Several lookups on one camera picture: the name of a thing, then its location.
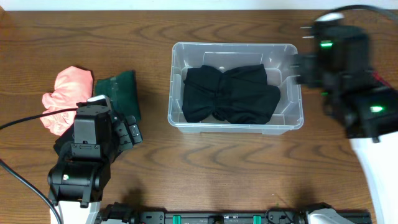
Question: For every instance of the black folded garment left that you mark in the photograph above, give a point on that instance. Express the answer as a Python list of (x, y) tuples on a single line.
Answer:
[(68, 150)]

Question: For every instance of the pink crumpled garment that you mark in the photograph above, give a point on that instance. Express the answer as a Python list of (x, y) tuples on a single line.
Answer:
[(72, 85)]

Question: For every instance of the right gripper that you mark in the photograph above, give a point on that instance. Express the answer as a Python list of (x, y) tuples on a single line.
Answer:
[(314, 65)]

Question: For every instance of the red plaid flannel shirt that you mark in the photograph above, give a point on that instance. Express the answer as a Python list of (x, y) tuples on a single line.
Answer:
[(380, 80)]

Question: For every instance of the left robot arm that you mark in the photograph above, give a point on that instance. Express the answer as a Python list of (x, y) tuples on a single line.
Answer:
[(76, 187)]

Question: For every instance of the dark green folded garment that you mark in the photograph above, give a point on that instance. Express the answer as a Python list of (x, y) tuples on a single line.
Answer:
[(122, 91)]

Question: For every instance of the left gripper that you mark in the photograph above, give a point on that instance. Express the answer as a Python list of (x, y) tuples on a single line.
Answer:
[(125, 141)]

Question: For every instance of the large black garment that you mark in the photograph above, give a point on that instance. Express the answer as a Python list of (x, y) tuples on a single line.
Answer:
[(241, 95)]

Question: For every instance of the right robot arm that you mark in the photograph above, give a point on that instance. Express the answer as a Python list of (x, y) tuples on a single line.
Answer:
[(361, 101)]

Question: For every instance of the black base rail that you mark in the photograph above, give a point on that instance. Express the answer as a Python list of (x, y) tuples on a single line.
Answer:
[(321, 213)]

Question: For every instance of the clear plastic storage bin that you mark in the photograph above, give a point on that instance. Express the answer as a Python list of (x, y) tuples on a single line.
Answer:
[(275, 58)]

